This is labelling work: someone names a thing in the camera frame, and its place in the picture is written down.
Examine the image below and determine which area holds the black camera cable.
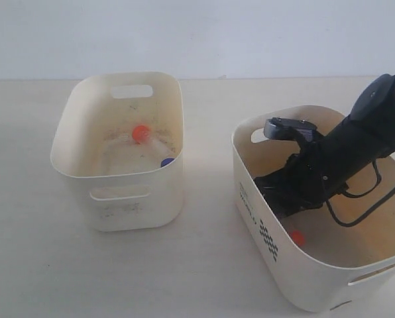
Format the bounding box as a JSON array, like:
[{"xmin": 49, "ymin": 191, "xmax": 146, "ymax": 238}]
[{"xmin": 325, "ymin": 158, "xmax": 395, "ymax": 227}]

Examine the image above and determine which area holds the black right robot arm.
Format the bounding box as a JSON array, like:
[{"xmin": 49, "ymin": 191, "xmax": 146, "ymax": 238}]
[{"xmin": 254, "ymin": 74, "xmax": 395, "ymax": 219}]

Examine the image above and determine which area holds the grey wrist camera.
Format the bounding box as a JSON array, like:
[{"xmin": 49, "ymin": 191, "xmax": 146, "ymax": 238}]
[{"xmin": 263, "ymin": 117, "xmax": 317, "ymax": 140}]

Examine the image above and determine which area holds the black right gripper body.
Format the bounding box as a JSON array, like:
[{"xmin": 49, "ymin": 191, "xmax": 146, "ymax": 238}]
[{"xmin": 254, "ymin": 135, "xmax": 349, "ymax": 212}]

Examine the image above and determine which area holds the cream plastic bin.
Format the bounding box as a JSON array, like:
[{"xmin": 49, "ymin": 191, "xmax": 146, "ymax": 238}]
[
  {"xmin": 232, "ymin": 114, "xmax": 395, "ymax": 313},
  {"xmin": 50, "ymin": 72, "xmax": 184, "ymax": 232}
]

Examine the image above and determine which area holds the blue capped tube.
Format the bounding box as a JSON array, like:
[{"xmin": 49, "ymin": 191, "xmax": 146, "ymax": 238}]
[{"xmin": 160, "ymin": 158, "xmax": 174, "ymax": 168}]

